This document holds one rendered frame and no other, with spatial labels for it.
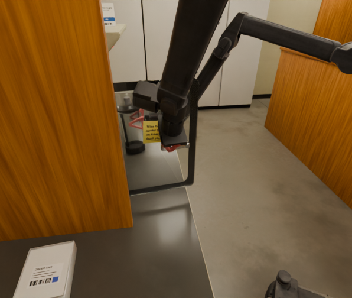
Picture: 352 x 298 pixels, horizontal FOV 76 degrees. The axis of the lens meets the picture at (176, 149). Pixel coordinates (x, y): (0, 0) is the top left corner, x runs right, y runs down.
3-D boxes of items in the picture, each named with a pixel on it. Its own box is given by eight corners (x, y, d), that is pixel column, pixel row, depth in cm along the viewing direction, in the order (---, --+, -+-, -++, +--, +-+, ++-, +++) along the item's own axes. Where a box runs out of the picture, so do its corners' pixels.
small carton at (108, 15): (98, 26, 68) (95, 3, 65) (97, 25, 72) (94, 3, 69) (116, 26, 70) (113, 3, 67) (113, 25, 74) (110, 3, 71)
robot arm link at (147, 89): (175, 106, 44) (189, 71, 47) (121, 88, 45) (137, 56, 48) (175, 130, 56) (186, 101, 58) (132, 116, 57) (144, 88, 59)
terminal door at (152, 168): (110, 198, 80) (87, 84, 58) (193, 184, 86) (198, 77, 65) (110, 200, 79) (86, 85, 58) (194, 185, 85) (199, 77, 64)
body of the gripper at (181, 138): (163, 148, 59) (165, 131, 53) (156, 119, 65) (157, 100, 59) (187, 145, 61) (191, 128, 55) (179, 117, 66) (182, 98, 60)
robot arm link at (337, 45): (228, 6, 72) (234, 5, 80) (214, 49, 80) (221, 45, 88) (378, 51, 63) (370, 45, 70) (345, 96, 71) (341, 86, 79)
